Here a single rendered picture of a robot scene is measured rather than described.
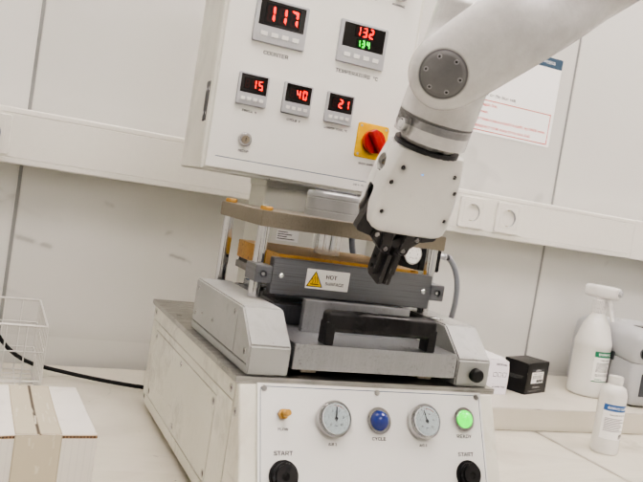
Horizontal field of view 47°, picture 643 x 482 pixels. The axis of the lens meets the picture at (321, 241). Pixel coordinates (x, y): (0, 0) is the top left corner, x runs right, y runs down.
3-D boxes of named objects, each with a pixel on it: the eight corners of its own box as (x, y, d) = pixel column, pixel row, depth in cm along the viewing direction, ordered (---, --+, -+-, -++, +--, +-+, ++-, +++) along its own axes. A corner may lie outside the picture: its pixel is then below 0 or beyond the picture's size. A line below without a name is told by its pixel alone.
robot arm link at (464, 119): (468, 138, 77) (476, 125, 86) (518, 11, 73) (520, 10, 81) (392, 111, 79) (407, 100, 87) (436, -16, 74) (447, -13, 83)
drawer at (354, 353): (218, 320, 111) (226, 269, 110) (349, 332, 120) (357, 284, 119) (290, 376, 84) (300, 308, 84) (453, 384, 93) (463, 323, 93)
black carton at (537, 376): (499, 386, 162) (505, 356, 162) (521, 384, 169) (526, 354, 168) (523, 395, 158) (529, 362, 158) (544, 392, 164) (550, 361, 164)
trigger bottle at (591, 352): (559, 389, 170) (578, 281, 169) (575, 386, 176) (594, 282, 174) (595, 401, 164) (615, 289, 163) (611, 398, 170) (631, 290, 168)
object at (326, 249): (234, 265, 109) (244, 201, 109) (367, 280, 118) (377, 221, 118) (275, 285, 94) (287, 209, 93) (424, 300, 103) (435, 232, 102)
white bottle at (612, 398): (584, 446, 143) (597, 371, 142) (605, 447, 144) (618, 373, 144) (601, 455, 138) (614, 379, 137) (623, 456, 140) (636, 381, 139)
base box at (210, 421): (140, 405, 124) (155, 303, 123) (342, 412, 139) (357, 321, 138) (235, 572, 75) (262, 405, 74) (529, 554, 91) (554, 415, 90)
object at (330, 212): (201, 256, 114) (214, 172, 113) (378, 277, 127) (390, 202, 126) (252, 282, 92) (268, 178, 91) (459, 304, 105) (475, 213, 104)
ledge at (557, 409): (320, 380, 162) (323, 360, 162) (613, 396, 195) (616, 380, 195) (384, 427, 134) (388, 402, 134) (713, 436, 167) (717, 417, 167)
